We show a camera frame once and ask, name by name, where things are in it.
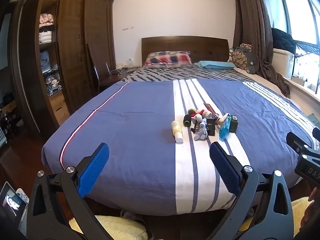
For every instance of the white storage box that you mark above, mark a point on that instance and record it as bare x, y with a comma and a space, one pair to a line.
282, 62

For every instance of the pink folded clothes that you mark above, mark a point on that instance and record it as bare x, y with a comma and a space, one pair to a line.
47, 19

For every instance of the dark wooden headboard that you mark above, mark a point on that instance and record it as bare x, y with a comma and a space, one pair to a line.
185, 43

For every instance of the black jacket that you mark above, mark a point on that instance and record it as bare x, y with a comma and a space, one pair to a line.
282, 38

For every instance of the tablet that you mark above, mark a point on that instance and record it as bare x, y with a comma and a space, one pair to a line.
12, 202

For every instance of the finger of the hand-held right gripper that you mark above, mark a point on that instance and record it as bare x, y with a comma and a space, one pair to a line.
297, 142
317, 133

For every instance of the striped folded clothes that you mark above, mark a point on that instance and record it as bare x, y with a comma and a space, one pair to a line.
45, 36

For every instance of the grey slipper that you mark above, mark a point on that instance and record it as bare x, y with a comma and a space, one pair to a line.
128, 214

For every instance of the brown curtain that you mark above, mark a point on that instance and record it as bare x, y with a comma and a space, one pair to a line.
250, 17

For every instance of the shiny foil wrapper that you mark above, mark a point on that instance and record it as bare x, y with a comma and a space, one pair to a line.
209, 108

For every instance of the black thread spool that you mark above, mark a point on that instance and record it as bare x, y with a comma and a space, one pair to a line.
187, 120

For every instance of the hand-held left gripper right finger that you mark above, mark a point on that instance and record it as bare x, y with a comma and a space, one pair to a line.
225, 170

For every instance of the white knotted cloth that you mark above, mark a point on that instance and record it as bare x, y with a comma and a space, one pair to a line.
201, 133

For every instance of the green box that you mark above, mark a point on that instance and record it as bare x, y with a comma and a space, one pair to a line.
233, 125

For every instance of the black printed tag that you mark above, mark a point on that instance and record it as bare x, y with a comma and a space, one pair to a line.
196, 126

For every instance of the pile of mixed clothes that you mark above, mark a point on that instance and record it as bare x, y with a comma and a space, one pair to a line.
53, 83

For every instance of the blue tissue packet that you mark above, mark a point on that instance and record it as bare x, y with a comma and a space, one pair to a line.
224, 128

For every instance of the pink yellow yarn toy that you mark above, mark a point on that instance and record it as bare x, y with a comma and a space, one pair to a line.
193, 112

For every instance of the green cloth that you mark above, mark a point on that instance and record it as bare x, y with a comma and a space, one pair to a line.
313, 119

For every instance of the window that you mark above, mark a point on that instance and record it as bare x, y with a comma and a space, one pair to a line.
295, 2

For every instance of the white radiator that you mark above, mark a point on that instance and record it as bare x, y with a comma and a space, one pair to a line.
3, 137

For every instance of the yellow fluffy rug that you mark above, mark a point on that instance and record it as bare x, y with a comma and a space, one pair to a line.
120, 227

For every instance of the dark wooden nightstand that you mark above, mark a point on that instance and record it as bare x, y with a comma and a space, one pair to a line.
110, 80

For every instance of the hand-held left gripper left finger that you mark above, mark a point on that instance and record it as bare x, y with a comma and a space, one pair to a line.
93, 170

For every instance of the small black box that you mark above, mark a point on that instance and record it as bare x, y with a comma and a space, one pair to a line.
210, 127

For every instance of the grey zebra patterned sheet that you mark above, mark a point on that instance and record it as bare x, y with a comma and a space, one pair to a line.
175, 75

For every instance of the folding chair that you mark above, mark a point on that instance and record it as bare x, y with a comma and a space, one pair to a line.
91, 55

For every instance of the black metal rack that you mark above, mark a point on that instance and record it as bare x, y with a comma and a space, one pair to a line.
306, 52

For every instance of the blue white striped blanket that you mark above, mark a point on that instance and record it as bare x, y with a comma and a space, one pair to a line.
137, 130

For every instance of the blue folded clothes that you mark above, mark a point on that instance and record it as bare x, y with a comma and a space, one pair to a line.
47, 61

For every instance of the red blue plaid pillow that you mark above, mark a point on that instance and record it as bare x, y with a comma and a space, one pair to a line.
167, 58

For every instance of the person's right hand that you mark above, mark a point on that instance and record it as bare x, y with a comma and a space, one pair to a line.
312, 215

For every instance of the yellow bottle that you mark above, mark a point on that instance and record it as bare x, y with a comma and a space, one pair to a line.
177, 130

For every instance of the teal pillow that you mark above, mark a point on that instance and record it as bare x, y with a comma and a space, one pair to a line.
215, 65

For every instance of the dark wooden wardrobe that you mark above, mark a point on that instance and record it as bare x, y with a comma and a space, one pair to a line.
72, 42

